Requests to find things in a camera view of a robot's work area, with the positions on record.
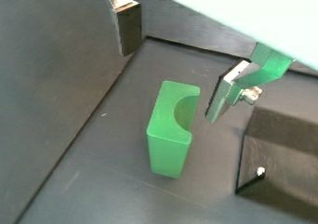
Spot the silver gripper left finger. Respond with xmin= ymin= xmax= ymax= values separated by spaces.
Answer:
xmin=106 ymin=0 xmax=142 ymax=57

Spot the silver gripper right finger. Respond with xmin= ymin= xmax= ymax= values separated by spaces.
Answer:
xmin=204 ymin=43 xmax=294 ymax=124

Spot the green arch block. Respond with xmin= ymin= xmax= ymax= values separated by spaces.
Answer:
xmin=147 ymin=81 xmax=200 ymax=178

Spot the black arch holder stand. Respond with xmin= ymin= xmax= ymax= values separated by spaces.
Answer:
xmin=237 ymin=107 xmax=318 ymax=207

